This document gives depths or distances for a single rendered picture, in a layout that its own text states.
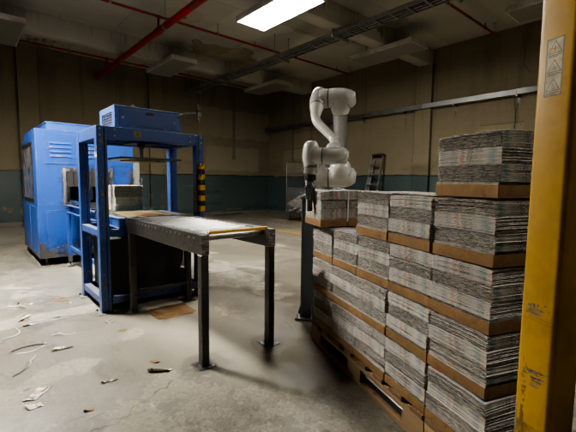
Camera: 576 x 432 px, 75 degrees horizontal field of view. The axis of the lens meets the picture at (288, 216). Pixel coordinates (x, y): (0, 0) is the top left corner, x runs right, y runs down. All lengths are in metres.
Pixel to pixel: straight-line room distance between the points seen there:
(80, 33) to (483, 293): 8.76
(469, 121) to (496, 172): 7.87
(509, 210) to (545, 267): 0.41
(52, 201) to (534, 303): 5.34
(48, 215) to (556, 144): 5.39
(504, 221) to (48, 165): 5.18
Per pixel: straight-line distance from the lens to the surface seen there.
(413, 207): 1.70
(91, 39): 9.31
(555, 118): 1.07
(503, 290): 1.48
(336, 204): 2.38
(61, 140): 5.72
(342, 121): 2.84
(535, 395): 1.18
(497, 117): 9.05
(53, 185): 5.69
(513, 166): 1.44
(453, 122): 9.42
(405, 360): 1.88
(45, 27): 9.17
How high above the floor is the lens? 1.11
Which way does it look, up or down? 5 degrees down
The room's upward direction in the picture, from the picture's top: 1 degrees clockwise
